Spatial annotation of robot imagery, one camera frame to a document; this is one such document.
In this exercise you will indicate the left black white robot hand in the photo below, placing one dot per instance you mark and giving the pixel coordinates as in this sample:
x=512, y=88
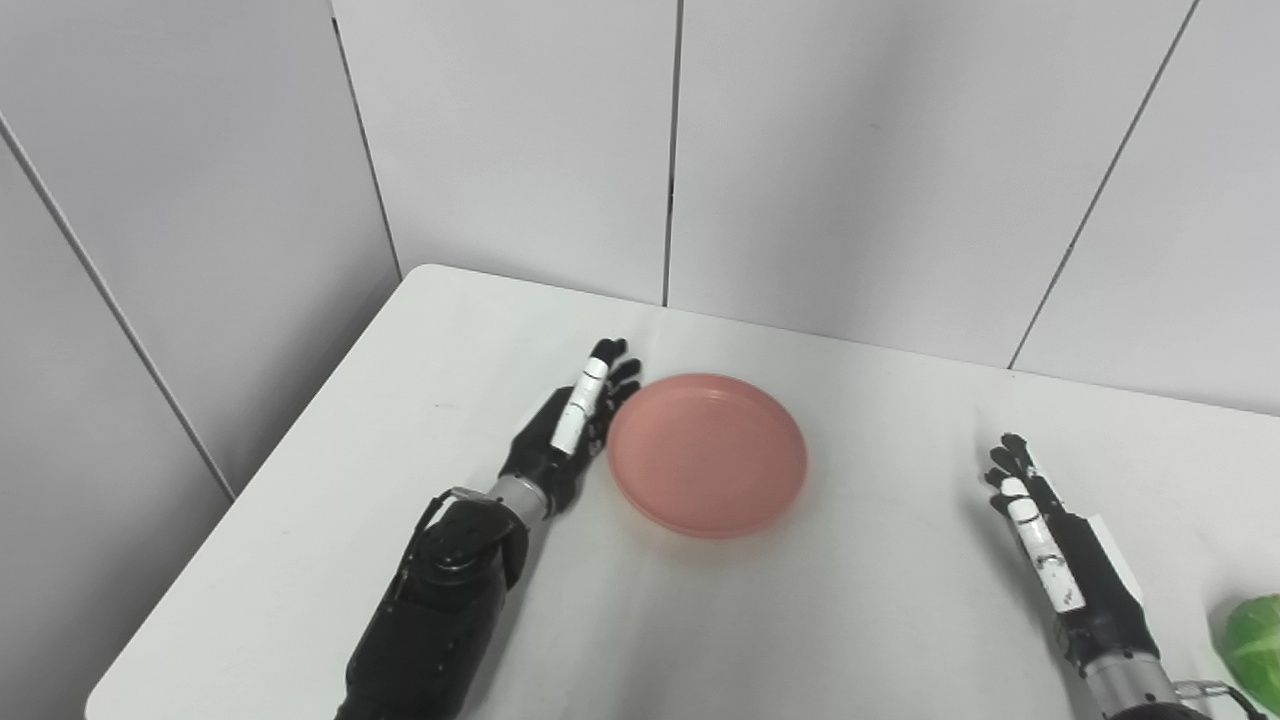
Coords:
x=555, y=440

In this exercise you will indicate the pink round plate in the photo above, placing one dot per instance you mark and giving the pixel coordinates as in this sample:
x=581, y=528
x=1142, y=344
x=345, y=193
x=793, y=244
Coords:
x=705, y=455

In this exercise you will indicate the green white cabbage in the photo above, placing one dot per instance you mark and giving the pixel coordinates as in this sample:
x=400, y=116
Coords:
x=1255, y=640

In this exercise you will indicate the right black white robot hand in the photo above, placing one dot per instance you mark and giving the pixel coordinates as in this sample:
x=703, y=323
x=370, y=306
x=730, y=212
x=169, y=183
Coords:
x=1075, y=570

